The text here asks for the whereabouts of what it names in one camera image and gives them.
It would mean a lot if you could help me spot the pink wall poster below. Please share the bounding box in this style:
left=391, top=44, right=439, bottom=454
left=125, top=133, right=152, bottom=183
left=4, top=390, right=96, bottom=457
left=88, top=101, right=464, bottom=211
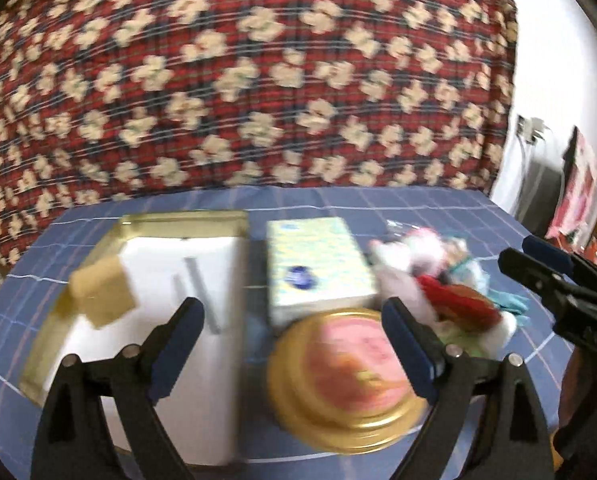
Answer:
left=546, top=132, right=597, bottom=241

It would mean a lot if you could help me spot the teal soft cloth item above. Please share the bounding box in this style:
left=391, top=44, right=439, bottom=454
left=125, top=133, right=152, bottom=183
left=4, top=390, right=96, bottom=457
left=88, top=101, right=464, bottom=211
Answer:
left=449, top=250, right=532, bottom=315

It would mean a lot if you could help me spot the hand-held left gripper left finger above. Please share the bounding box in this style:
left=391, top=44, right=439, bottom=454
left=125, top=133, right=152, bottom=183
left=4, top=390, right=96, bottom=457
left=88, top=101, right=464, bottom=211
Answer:
left=31, top=296, right=206, bottom=480

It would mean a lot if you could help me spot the gold rectangular tin box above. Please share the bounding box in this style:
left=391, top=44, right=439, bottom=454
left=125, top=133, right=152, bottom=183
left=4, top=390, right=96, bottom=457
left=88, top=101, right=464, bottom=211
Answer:
left=21, top=210, right=252, bottom=471

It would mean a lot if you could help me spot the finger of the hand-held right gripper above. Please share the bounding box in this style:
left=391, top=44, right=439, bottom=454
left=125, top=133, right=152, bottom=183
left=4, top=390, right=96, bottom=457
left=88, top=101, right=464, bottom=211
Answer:
left=523, top=236, right=597, bottom=287
left=499, top=249, right=579, bottom=307

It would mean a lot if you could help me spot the blue plaid bed sheet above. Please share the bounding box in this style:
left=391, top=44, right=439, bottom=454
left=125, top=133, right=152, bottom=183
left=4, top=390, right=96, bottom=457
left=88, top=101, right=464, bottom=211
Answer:
left=0, top=185, right=579, bottom=480

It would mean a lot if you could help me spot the yellow blue patterned tissue pack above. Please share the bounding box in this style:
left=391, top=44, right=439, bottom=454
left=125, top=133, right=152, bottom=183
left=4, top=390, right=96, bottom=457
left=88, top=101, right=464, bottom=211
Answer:
left=266, top=216, right=379, bottom=328

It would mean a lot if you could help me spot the beige sponge block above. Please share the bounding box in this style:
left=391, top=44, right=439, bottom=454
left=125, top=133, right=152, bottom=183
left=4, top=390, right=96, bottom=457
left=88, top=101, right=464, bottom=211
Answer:
left=68, top=255, right=140, bottom=331

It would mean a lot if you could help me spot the person's right forearm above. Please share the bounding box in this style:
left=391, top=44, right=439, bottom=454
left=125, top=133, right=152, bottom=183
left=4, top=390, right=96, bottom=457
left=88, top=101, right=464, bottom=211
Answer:
left=559, top=346, right=597, bottom=441

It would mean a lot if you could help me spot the red plaid bear print blanket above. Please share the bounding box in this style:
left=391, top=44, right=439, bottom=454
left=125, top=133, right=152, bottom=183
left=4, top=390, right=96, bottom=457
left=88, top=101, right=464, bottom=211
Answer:
left=0, top=0, right=520, bottom=267

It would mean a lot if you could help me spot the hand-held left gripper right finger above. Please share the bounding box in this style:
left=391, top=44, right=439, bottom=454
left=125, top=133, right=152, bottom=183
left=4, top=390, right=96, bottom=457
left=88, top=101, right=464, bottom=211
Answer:
left=381, top=297, right=554, bottom=480

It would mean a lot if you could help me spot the red soft toy white trim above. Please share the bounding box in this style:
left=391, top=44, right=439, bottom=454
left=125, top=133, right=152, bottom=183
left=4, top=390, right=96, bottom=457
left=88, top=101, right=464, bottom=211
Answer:
left=417, top=275, right=520, bottom=352

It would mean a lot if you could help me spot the round gold pink tin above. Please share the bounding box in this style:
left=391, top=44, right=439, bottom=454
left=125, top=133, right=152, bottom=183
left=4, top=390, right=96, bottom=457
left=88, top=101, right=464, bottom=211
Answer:
left=267, top=307, right=432, bottom=453

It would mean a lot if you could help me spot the black flat panel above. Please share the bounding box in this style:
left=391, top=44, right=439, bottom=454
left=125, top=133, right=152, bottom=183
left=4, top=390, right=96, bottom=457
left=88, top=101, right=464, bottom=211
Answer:
left=561, top=127, right=580, bottom=183

